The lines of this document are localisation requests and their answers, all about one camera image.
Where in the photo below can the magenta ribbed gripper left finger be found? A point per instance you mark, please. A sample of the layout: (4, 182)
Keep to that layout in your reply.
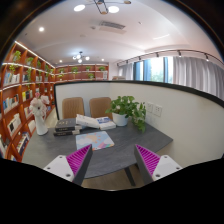
(72, 167)

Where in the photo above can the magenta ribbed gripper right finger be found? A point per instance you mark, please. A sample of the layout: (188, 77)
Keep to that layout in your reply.
(152, 166)

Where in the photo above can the colourful map mouse pad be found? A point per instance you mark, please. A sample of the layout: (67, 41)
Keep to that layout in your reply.
(98, 140)

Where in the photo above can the black book bottom of stack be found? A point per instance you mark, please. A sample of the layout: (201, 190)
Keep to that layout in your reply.
(65, 133)

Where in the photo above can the black book of stack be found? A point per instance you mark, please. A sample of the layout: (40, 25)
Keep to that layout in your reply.
(68, 124)
(65, 133)

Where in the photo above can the grey desk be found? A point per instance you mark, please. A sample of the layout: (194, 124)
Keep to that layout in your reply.
(112, 151)

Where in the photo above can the black book top of stack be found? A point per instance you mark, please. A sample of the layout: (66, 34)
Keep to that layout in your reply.
(68, 124)

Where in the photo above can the open white book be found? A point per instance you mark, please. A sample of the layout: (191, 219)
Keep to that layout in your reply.
(87, 121)

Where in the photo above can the white blue book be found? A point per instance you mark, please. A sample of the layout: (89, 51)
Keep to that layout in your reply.
(105, 123)

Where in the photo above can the left tan chair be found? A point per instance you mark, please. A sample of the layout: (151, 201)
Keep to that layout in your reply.
(71, 107)

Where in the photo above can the tan chair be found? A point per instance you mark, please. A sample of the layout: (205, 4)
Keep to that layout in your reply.
(98, 107)
(71, 107)

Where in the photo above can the green potted pothos plant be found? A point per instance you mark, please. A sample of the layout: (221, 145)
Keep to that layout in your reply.
(126, 105)

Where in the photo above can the right tan chair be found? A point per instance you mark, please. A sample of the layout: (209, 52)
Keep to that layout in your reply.
(98, 107)

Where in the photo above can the white vase with flowers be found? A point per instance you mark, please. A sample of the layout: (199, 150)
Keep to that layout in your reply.
(38, 107)

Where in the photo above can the orange wooden bookshelf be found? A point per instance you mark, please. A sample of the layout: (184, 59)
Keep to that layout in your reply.
(22, 74)

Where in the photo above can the white curtain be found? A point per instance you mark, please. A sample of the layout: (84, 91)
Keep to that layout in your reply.
(199, 74)

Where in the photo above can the white wall socket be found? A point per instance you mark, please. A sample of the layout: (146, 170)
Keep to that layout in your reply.
(157, 110)

